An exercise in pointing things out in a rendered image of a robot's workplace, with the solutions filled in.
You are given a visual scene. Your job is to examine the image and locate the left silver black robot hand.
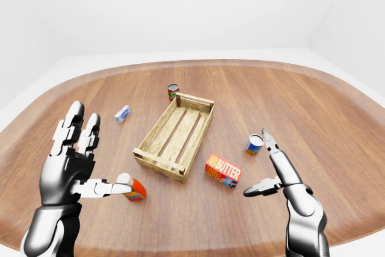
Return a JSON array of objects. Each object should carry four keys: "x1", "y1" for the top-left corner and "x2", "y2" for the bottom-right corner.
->
[{"x1": 39, "y1": 101, "x2": 134, "y2": 207}]

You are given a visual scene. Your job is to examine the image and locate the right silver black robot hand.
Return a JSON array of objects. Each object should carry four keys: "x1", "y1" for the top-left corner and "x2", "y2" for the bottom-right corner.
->
[{"x1": 242, "y1": 128, "x2": 304, "y2": 197}]

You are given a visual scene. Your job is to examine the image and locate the red butter box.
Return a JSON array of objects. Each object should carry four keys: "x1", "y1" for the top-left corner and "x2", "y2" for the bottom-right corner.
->
[{"x1": 205, "y1": 152, "x2": 244, "y2": 190}]

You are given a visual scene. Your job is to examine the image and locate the wooden slat tray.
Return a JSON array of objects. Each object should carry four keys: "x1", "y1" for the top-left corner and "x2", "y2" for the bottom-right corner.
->
[{"x1": 132, "y1": 91, "x2": 215, "y2": 183}]

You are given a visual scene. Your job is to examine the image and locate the blue yellow tin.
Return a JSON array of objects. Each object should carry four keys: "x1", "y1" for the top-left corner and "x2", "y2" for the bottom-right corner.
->
[{"x1": 245, "y1": 134, "x2": 265, "y2": 156}]

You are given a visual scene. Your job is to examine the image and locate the orange bottle with white cap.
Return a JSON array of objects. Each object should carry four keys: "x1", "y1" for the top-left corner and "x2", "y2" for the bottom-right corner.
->
[{"x1": 116, "y1": 172, "x2": 147, "y2": 202}]

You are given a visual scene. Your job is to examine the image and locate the small blue white box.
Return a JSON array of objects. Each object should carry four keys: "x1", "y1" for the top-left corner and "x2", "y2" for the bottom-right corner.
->
[{"x1": 114, "y1": 105, "x2": 131, "y2": 124}]

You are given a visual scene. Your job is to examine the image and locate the red green tin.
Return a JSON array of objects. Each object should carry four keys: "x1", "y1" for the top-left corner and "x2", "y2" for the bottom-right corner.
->
[{"x1": 167, "y1": 84, "x2": 180, "y2": 102}]

